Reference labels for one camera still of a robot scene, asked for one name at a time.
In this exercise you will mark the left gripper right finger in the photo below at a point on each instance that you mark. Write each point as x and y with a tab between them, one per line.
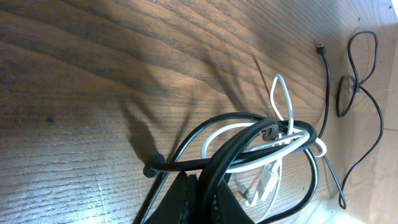
226	208

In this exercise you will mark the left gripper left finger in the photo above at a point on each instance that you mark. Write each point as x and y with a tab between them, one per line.
179	204

